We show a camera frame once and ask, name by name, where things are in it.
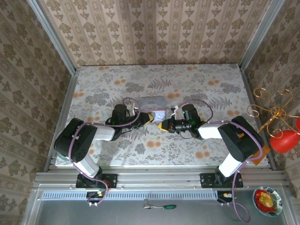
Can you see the blue cartoon tin box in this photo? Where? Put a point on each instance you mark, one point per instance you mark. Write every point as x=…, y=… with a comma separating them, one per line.
x=152, y=103

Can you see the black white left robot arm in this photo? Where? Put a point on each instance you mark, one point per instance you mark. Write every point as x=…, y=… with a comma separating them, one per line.
x=79, y=140

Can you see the floral table mat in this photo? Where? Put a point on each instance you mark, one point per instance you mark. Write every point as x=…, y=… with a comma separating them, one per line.
x=164, y=79

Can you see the grey sheet metal panel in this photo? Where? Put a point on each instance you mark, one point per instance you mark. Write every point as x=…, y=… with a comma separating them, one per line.
x=93, y=215

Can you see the red toy food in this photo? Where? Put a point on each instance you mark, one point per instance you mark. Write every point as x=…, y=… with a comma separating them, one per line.
x=259, y=194

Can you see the yellow toy food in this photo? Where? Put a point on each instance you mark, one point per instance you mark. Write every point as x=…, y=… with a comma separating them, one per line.
x=266, y=200

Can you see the patterned ceramic bowl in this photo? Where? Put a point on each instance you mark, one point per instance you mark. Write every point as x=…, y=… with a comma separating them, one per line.
x=279, y=201

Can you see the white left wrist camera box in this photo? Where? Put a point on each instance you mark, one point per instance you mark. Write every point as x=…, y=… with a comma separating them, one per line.
x=134, y=109

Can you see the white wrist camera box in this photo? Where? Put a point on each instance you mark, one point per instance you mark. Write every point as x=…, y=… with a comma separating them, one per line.
x=174, y=110
x=134, y=109

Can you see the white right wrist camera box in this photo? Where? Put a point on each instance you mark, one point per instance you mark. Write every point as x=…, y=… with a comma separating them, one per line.
x=174, y=110

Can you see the aluminium frame rail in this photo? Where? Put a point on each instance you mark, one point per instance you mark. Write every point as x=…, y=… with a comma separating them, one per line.
x=159, y=179

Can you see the aluminium side rail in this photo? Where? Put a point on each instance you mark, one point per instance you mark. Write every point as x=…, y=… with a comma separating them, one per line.
x=66, y=103
x=248, y=82

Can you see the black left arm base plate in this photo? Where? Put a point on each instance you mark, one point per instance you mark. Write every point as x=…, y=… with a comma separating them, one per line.
x=110, y=181

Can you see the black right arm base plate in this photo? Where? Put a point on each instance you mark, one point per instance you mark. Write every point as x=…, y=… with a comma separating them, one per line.
x=207, y=180

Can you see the small metal bracket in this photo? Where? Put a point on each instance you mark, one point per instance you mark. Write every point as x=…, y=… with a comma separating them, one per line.
x=146, y=204

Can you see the aluminium frame post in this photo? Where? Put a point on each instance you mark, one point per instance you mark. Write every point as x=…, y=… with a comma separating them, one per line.
x=260, y=35
x=54, y=39

